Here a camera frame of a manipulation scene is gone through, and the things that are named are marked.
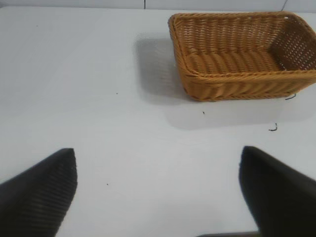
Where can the brown woven wicker basket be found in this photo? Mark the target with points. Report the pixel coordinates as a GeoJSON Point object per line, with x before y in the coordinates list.
{"type": "Point", "coordinates": [242, 61]}

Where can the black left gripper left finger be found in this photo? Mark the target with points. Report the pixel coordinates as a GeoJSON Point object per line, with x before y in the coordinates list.
{"type": "Point", "coordinates": [37, 195]}

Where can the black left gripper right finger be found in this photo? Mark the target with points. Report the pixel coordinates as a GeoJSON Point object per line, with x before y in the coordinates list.
{"type": "Point", "coordinates": [279, 195]}

